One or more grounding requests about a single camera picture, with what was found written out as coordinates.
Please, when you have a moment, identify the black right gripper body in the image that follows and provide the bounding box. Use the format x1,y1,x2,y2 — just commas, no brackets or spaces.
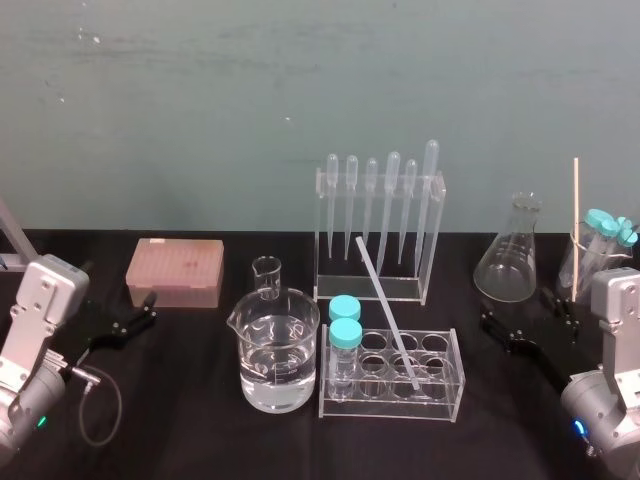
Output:
524,327,605,391

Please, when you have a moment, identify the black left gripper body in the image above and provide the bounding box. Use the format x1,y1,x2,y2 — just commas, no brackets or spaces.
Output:
63,298,120,374

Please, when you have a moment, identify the clear glass stirring rod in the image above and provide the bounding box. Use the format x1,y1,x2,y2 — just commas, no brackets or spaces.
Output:
354,237,423,394

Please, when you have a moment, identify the glass beaker holding tubes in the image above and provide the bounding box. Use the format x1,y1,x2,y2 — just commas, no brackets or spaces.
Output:
556,221,634,302

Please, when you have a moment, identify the pink pipette tip box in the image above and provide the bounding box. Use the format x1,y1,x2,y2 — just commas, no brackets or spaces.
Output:
124,237,225,309

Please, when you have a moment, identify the clear glass conical flask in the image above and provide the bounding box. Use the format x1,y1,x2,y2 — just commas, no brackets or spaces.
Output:
473,191,544,304

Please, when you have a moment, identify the thin wooden stick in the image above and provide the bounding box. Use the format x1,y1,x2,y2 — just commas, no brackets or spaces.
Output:
572,157,581,304

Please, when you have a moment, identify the clear tube with teal cap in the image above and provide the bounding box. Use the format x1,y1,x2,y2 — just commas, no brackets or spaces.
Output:
562,208,607,289
327,318,364,402
327,294,363,327
582,217,620,281
602,216,637,274

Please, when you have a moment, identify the clear acrylic tube rack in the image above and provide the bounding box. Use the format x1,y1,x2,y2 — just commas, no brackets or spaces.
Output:
317,322,468,424

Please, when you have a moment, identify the black table cloth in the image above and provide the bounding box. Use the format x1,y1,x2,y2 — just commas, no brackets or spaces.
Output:
0,228,640,480

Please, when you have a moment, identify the clear acrylic pipette stand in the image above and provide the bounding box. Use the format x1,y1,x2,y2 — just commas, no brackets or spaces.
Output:
313,167,447,306

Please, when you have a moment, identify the small empty glass beaker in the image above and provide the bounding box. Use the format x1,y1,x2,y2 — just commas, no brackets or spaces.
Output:
251,255,283,302

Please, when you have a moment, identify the large glass beaker with water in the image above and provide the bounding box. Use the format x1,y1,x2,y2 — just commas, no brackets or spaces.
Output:
225,290,322,414

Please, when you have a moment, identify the thin dark gripper cable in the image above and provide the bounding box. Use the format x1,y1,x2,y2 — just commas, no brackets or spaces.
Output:
64,365,125,448

